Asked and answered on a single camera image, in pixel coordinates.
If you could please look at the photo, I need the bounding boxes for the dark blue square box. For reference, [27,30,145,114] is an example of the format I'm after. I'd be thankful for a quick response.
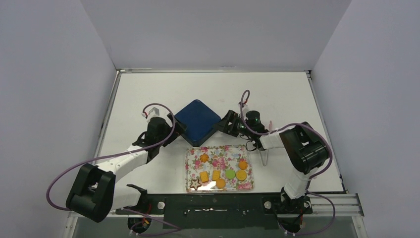
[182,126,217,147]

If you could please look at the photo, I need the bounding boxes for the dark blue box lid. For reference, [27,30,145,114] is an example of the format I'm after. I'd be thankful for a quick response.
[175,99,221,128]

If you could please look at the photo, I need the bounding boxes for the pink cat paw tongs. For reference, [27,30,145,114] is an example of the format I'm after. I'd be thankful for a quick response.
[260,120,284,166]

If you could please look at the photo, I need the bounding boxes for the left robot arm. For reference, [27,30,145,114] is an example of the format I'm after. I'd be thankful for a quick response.
[65,115,187,223]

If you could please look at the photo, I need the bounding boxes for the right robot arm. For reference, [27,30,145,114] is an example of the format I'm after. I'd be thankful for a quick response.
[213,110,332,212]

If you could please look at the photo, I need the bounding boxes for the orange flower cookie middle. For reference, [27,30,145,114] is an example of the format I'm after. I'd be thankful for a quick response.
[200,154,210,163]

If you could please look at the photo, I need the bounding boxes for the yellow waffle round cookie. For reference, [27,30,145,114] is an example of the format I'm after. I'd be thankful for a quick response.
[235,170,247,181]

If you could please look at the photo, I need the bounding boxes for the floral rectangular tray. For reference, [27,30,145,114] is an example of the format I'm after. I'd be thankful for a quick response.
[185,145,255,193]

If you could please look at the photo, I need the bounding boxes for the green round cookie lower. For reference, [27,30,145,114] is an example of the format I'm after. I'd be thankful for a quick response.
[225,169,236,179]

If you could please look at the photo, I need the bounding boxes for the square cracker right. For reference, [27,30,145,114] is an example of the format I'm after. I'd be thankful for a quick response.
[211,170,221,181]

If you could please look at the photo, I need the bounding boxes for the square cracker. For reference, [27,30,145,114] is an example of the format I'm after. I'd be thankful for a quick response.
[199,171,209,183]
[211,170,221,181]

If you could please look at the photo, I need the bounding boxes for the square cracker left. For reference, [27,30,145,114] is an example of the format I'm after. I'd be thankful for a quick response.
[199,171,209,183]

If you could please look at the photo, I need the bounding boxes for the star chocolate cookie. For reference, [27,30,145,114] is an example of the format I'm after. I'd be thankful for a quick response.
[189,178,202,191]

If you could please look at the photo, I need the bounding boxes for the orange round cookie bottom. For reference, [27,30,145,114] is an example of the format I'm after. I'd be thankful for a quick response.
[216,178,226,189]

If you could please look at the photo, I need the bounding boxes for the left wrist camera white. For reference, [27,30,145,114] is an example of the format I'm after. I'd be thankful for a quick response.
[142,107,159,120]

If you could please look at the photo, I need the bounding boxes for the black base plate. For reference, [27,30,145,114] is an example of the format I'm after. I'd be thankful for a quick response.
[116,192,313,230]

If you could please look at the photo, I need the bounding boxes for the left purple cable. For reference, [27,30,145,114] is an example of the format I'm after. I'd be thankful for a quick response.
[46,103,183,236]

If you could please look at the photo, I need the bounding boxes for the purple cable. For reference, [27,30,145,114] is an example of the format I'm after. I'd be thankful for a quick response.
[46,103,183,236]
[239,90,336,236]

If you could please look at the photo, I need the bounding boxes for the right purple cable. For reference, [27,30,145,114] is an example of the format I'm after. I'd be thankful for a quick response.
[239,90,336,236]

